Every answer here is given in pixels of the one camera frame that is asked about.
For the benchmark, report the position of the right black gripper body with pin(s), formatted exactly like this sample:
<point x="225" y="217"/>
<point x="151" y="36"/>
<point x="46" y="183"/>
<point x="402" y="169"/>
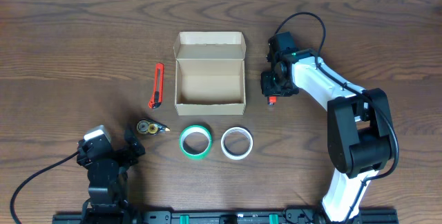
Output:
<point x="271" y="88"/>

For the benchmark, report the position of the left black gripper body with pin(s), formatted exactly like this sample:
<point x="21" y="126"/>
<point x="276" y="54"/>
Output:
<point x="117" y="151"/>

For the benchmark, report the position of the correction tape dispenser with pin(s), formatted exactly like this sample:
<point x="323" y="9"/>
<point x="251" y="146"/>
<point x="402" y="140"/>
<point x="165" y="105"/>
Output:
<point x="150" y="127"/>

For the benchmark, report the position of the red utility knife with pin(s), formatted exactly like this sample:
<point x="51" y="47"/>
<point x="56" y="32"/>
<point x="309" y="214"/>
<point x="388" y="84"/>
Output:
<point x="156" y="98"/>

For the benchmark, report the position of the white tape roll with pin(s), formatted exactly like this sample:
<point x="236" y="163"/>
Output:
<point x="236" y="143"/>

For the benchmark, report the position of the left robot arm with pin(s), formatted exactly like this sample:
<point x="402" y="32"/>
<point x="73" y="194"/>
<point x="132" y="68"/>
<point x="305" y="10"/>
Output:
<point x="107" y="175"/>

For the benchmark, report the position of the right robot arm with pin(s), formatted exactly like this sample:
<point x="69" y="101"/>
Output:
<point x="361" y="140"/>

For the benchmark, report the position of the green tape roll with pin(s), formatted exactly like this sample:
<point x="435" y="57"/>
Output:
<point x="195" y="142"/>

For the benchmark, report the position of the open cardboard box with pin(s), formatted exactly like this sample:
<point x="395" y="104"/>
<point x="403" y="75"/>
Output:
<point x="210" y="73"/>

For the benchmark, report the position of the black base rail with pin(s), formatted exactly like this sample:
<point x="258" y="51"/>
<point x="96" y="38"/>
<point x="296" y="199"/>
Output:
<point x="293" y="216"/>

